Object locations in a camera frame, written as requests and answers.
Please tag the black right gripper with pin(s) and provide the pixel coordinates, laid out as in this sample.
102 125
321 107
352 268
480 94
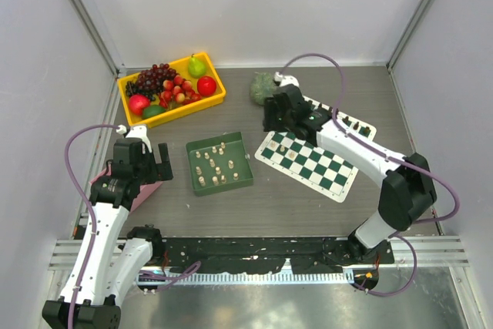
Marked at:
269 109

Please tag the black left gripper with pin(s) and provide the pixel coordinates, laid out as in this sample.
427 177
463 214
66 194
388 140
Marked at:
159 171

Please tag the green white chess board mat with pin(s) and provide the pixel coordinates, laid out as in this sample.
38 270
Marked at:
318 169

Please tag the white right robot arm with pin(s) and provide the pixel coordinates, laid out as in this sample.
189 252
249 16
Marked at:
407 191

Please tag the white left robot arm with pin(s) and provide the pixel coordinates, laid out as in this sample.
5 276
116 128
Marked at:
92 296

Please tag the pink plastic box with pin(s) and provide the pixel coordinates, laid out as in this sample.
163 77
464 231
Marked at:
145 190

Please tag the green melon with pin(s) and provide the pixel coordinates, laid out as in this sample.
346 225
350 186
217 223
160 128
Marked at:
262 87

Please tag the green plastic tray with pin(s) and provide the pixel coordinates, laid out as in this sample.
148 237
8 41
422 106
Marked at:
219 164

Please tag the green lime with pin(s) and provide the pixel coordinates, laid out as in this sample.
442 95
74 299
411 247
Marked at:
152 110

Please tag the red apple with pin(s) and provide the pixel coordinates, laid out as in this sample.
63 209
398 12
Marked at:
206 86

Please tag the red peach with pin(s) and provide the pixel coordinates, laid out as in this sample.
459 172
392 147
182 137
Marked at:
138 103

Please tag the red cherry cluster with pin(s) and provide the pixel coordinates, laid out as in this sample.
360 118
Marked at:
179 92

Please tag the green pear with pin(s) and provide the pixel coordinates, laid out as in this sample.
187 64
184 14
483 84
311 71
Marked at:
196 67

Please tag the dark blue grape bunch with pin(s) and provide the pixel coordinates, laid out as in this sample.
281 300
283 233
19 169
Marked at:
142 89

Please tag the dark red grape bunch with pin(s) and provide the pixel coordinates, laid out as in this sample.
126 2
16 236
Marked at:
156 76

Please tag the yellow plastic fruit bin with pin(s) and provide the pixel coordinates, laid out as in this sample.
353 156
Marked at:
181 66

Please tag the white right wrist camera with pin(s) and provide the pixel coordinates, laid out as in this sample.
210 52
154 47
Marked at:
285 80

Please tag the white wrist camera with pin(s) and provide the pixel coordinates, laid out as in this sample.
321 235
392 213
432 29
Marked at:
136 132
285 80

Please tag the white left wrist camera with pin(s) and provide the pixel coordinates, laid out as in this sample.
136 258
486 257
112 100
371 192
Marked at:
136 132

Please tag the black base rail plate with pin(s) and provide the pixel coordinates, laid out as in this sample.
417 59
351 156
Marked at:
263 255

